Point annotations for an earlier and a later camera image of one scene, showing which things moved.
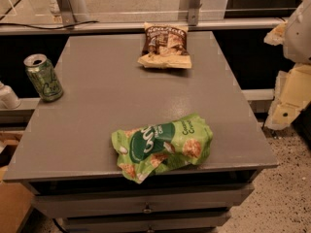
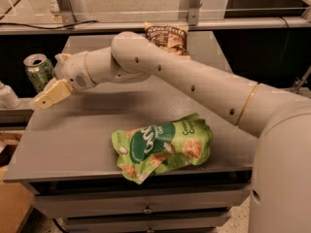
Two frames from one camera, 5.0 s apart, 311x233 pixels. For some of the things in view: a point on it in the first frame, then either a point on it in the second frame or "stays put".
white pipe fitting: x=8 y=97 stays put
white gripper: x=299 y=38 -> x=72 y=69
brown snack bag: x=165 y=46 stays put
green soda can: x=43 y=76 stays put
